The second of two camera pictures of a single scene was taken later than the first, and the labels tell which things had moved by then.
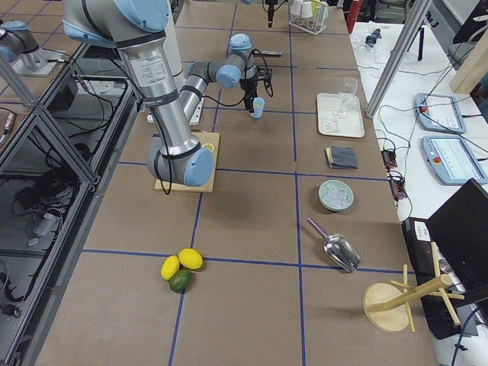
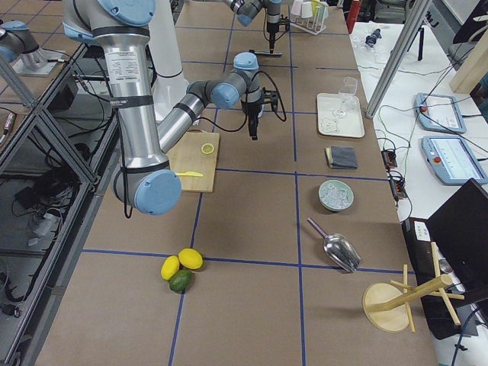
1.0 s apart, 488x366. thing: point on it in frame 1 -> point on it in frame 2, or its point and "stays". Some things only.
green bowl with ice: (335, 195) stays
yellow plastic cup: (313, 5) stays
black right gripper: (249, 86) -> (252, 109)
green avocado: (181, 281) stays
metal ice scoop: (340, 248) stays
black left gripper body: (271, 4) -> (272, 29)
